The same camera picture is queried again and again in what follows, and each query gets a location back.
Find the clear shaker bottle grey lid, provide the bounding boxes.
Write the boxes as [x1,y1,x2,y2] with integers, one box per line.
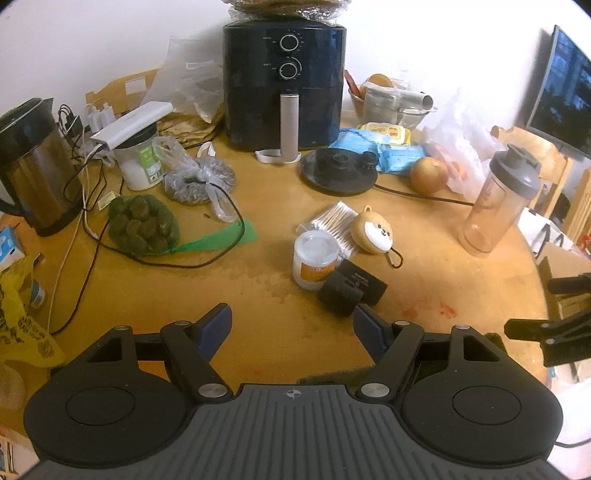
[459,144,541,257]

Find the clear plastic bag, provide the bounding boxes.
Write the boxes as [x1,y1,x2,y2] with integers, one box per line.
[141,37,223,124]

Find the bagged flatbread stack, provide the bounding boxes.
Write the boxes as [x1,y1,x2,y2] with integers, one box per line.
[224,0,351,24]

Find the yellow onion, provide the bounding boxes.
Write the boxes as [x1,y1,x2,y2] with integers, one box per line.
[410,157,449,195]

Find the white power bank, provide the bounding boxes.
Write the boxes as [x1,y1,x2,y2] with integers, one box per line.
[90,101,173,150]

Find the clear bag of dark seeds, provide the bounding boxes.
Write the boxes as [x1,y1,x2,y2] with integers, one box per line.
[151,136,238,223]

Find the white orange lidded jar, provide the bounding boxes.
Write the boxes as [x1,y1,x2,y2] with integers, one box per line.
[293,230,341,291]

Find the bear face round pouch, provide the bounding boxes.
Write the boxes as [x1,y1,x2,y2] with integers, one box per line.
[351,205,404,269]

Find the blue wet wipes pack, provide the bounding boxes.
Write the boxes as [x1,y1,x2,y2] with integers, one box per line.
[329,128,427,176]

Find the white plastic tub green label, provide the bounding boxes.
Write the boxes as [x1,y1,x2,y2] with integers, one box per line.
[114,123,164,191]

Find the wall television screen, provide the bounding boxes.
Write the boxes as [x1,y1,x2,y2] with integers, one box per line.
[525,25,591,158]

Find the steel electric kettle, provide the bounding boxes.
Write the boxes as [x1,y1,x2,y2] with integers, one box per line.
[1,98,82,237]

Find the yellow wipes pack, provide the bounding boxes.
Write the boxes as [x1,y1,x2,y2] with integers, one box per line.
[359,122,411,145]

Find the black air fryer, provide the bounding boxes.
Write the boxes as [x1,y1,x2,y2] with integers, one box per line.
[222,17,346,152]

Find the cotton swab pack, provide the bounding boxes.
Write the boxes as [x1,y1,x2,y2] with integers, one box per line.
[295,201,359,260]

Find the white shopping bag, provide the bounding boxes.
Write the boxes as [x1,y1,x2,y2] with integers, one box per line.
[517,208,574,258]

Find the black kettle base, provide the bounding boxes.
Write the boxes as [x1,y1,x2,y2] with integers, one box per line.
[300,148,378,196]

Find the yellow plastic bag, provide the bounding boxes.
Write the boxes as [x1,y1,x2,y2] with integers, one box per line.
[0,257,66,368]

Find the wooden chair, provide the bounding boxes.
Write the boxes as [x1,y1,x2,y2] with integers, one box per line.
[491,126,590,244]

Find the green net bag of fruit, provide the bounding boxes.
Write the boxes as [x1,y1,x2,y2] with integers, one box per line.
[108,194,257,257]

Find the black power cable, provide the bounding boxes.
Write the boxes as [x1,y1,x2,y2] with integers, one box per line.
[372,183,477,207]

